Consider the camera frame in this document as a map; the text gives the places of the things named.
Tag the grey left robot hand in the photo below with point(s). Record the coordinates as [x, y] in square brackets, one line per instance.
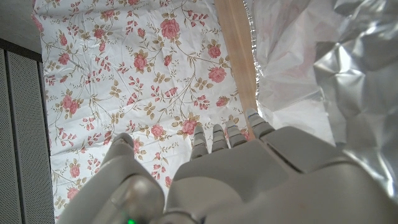
[248, 186]

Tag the crumpled aluminum foil sheet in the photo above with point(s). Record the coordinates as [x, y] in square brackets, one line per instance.
[289, 62]

